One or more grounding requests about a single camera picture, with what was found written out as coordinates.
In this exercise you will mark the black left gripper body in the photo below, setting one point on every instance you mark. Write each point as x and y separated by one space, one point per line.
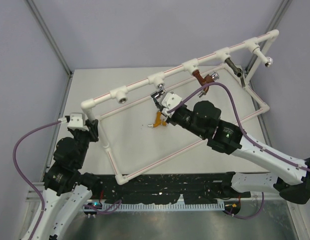
84 138

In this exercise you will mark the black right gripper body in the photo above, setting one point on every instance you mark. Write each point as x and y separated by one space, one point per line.
183 117

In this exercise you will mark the chrome lever faucet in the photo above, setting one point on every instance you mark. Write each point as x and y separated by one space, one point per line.
155 96

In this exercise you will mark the white PVC pipe frame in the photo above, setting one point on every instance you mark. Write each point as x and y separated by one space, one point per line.
258 46

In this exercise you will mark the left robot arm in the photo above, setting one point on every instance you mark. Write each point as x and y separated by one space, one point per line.
65 188

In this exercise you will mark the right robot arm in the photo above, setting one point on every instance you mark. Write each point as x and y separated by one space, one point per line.
289 181

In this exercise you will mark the yellow plastic faucet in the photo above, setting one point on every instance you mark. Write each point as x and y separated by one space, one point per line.
158 121

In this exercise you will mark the brown faucet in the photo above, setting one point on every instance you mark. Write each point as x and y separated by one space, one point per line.
205 80

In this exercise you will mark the dark grey metal faucet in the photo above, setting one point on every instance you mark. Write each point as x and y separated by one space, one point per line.
237 71

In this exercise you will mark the white faucet chrome tip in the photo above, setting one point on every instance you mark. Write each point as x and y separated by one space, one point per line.
267 61

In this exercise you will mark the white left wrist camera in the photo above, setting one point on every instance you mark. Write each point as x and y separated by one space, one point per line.
74 121

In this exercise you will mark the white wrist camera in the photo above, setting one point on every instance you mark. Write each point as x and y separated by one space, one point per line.
74 121
169 101

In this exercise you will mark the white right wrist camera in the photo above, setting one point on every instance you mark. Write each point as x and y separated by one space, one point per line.
169 101

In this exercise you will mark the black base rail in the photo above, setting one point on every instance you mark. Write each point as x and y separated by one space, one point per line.
163 189

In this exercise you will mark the white slotted cable duct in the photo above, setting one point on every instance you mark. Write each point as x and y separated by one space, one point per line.
177 207

